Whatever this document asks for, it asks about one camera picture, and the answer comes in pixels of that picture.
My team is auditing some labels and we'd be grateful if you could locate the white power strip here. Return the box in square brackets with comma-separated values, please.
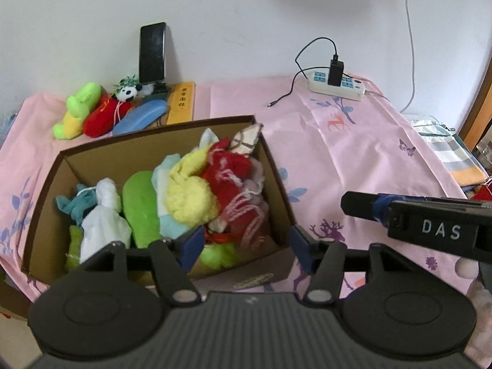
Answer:
[308, 70, 366, 101]

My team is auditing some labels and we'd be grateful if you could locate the green plush pillow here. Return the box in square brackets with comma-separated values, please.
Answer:
[122, 171, 162, 250]

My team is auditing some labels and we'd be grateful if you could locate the brown cardboard box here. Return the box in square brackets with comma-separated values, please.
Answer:
[21, 114, 296, 289]

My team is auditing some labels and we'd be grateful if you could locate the grey wall cable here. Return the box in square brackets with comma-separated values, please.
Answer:
[400, 0, 416, 114]

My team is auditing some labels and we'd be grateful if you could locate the yellow book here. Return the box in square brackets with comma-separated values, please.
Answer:
[166, 81, 196, 125]

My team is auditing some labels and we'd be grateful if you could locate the black smartphone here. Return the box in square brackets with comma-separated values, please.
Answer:
[139, 22, 167, 84]

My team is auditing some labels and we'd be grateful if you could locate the black charging cable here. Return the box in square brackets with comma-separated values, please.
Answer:
[268, 38, 341, 107]

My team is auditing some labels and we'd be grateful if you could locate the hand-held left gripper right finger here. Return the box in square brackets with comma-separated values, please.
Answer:
[290, 225, 410, 308]

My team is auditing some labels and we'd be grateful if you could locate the yellow fuzzy cloth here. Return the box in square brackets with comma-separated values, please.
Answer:
[167, 148, 220, 225]

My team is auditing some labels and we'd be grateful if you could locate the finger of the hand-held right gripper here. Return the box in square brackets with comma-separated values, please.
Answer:
[340, 190, 391, 224]

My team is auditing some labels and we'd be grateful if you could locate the red patterned silk scarf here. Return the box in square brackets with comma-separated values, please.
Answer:
[205, 228, 233, 244]

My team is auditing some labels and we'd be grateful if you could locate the red knit scarf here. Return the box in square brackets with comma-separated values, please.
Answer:
[202, 140, 270, 248]

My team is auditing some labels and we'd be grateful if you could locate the beige plaid cloth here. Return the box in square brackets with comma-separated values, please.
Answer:
[228, 123, 265, 157]

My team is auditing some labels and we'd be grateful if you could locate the blue glasses case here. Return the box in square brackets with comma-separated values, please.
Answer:
[113, 99, 169, 136]

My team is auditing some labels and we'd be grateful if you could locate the black phone stand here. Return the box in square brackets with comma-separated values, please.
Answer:
[140, 81, 172, 95]

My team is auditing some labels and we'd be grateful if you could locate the light blue cloth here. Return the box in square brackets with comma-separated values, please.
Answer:
[151, 154, 193, 239]

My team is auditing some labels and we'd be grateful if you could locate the red plush toy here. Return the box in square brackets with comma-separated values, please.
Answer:
[83, 94, 133, 138]

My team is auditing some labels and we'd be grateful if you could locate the black charger plug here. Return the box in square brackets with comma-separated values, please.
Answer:
[328, 57, 344, 86]

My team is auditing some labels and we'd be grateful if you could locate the wooden window frame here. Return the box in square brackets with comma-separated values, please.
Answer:
[459, 81, 492, 150]

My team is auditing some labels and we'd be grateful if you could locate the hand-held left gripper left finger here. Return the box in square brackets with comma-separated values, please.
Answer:
[81, 226, 205, 308]

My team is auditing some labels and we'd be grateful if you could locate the teal cloth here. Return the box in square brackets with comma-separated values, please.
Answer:
[56, 186, 98, 225]

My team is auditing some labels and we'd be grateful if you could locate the green and yellow plush toy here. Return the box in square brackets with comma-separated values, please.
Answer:
[53, 81, 102, 140]

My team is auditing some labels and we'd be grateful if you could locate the striped folded blanket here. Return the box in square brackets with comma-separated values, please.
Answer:
[412, 117, 489, 186]

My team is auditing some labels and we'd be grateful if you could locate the lime green cloth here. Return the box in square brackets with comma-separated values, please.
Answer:
[65, 225, 84, 272]

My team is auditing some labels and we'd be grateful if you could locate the panda plush toy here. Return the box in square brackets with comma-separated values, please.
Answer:
[113, 77, 154, 103]

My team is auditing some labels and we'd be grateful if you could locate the pink printed bedsheet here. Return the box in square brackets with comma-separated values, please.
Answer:
[0, 74, 483, 304]

